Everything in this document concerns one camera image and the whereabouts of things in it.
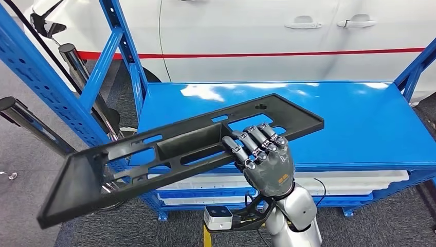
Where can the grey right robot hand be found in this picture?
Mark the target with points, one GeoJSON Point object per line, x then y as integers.
{"type": "Point", "coordinates": [272, 170]}

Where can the black stanchion post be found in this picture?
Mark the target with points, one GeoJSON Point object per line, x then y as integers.
{"type": "Point", "coordinates": [56, 63]}

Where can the blue plastic bin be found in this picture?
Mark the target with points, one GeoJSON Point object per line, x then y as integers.
{"type": "Point", "coordinates": [340, 199]}
{"type": "Point", "coordinates": [204, 195]}

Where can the black plastic plate bracket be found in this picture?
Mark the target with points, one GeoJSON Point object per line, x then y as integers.
{"type": "Point", "coordinates": [78, 184]}

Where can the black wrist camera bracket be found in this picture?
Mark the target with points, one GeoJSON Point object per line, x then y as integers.
{"type": "Point", "coordinates": [242, 223]}

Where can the blue metal shelf rack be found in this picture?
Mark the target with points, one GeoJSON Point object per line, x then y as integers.
{"type": "Point", "coordinates": [340, 129]}

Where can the white car red stripe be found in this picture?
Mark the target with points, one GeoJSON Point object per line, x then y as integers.
{"type": "Point", "coordinates": [238, 34]}

